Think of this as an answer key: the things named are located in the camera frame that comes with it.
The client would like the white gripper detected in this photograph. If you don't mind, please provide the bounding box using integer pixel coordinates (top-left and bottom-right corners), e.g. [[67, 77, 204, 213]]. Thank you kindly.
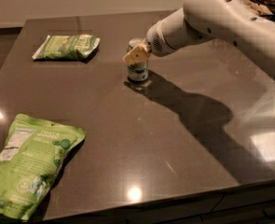
[[123, 20, 176, 65]]

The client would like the green white 7up can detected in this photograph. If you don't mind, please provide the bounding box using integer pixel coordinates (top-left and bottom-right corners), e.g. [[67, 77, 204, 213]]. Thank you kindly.
[[127, 38, 148, 82]]

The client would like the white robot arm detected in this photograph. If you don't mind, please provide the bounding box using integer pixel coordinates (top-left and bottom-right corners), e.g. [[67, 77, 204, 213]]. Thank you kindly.
[[123, 0, 275, 81]]

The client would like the small green chip bag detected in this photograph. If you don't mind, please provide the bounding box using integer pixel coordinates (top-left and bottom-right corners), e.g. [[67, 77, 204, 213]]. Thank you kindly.
[[33, 35, 100, 61]]

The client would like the large green snack pouch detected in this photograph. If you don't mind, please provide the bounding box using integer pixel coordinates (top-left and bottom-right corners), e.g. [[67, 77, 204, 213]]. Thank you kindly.
[[0, 114, 86, 221]]

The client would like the dark cabinet drawer front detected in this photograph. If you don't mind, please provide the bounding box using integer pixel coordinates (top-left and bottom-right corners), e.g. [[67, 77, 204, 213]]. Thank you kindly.
[[125, 185, 275, 224]]

